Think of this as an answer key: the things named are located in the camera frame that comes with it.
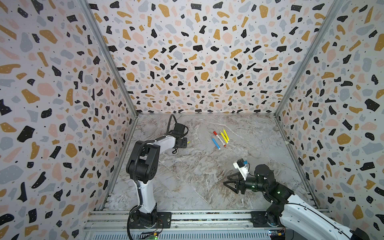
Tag black corrugated cable conduit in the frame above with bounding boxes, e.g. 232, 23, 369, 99
125, 113, 189, 240

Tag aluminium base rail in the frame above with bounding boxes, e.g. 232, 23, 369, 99
84, 210, 305, 240

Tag blue pen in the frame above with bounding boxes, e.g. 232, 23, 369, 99
212, 138, 221, 150

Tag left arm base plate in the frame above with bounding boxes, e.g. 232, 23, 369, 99
129, 211, 172, 229

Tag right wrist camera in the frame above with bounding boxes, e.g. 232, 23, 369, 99
233, 159, 249, 180

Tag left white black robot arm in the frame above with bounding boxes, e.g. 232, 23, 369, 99
126, 123, 189, 227

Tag red white pen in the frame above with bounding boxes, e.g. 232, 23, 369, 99
213, 131, 227, 147

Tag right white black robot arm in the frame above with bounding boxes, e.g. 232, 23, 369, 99
223, 159, 370, 240

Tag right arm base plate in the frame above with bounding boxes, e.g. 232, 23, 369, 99
250, 211, 283, 228

